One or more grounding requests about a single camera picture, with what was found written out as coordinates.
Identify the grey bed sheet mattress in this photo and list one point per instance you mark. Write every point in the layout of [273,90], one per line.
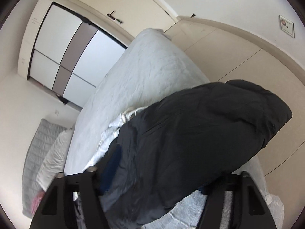
[150,69]

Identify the beige pillow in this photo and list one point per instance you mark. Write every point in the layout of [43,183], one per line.
[54,161]

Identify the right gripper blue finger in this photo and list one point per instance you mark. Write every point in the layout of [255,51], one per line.
[107,167]

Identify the wall light switch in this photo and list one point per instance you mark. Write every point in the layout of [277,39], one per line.
[287,26]

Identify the cream door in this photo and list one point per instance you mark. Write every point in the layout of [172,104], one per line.
[133,16]

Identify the white sliding wardrobe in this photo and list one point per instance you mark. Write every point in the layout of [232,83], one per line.
[66,52]

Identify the black puffer jacket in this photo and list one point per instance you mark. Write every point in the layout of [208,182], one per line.
[185,142]

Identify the grey quilted headboard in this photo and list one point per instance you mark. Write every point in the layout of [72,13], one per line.
[43,139]

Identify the white grey checked blanket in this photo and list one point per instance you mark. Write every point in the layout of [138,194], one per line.
[186,213]

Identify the red striped cloth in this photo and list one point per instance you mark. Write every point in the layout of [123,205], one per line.
[36,201]

